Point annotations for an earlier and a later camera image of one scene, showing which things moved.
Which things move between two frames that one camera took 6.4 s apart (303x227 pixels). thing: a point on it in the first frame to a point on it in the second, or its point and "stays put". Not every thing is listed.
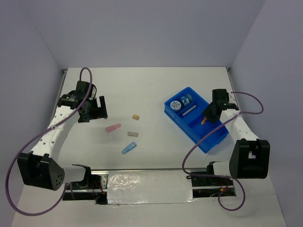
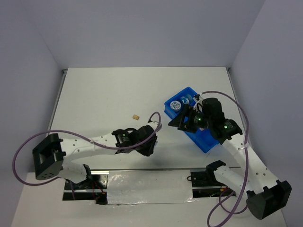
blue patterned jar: x=186 y=100 stays put
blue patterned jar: x=175 y=105 stays put
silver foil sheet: x=152 y=187 stays put
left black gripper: x=100 y=112 to x=149 y=150
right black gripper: x=206 y=111 to x=178 y=120
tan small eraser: x=136 y=117 stays put
